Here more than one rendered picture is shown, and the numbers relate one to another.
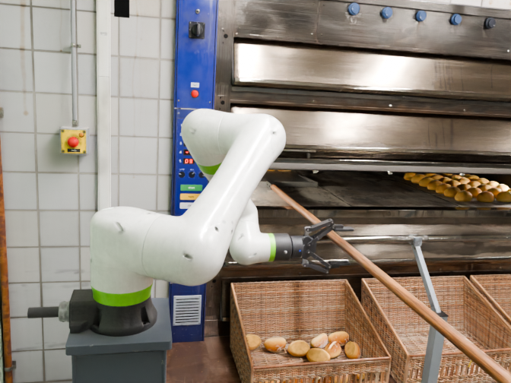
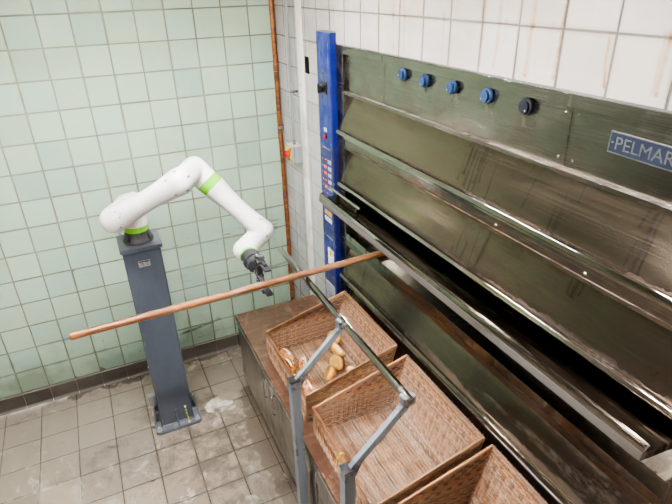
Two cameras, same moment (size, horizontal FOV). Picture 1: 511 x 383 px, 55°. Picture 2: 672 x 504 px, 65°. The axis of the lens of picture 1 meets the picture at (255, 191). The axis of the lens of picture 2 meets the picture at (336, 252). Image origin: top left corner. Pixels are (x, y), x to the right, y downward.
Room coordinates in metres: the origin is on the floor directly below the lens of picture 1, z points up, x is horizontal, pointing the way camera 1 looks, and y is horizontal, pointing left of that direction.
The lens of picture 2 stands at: (1.49, -2.34, 2.36)
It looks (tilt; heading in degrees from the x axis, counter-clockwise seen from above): 27 degrees down; 79
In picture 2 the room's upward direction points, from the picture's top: 2 degrees counter-clockwise
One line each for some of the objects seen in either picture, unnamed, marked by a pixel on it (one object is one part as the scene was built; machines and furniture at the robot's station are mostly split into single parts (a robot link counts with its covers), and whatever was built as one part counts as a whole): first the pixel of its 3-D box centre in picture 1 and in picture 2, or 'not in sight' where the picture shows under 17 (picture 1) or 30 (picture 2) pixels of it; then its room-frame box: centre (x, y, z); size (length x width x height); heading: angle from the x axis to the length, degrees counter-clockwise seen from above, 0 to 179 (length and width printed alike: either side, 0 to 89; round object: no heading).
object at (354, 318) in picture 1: (303, 333); (327, 349); (1.86, -0.24, 0.72); 0.56 x 0.49 x 0.28; 104
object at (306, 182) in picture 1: (260, 177); not in sight; (2.73, -0.02, 1.20); 0.55 x 0.36 x 0.03; 105
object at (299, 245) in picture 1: (302, 246); (256, 266); (1.55, -0.17, 1.20); 0.09 x 0.07 x 0.08; 104
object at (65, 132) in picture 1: (74, 140); (294, 152); (1.86, 0.70, 1.46); 0.10 x 0.07 x 0.10; 103
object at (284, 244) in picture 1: (280, 246); (252, 259); (1.54, -0.09, 1.20); 0.12 x 0.06 x 0.09; 14
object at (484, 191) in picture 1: (464, 185); not in sight; (2.82, -1.21, 1.21); 0.61 x 0.48 x 0.06; 13
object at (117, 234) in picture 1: (127, 253); (131, 212); (0.98, 0.26, 1.36); 0.16 x 0.13 x 0.19; 70
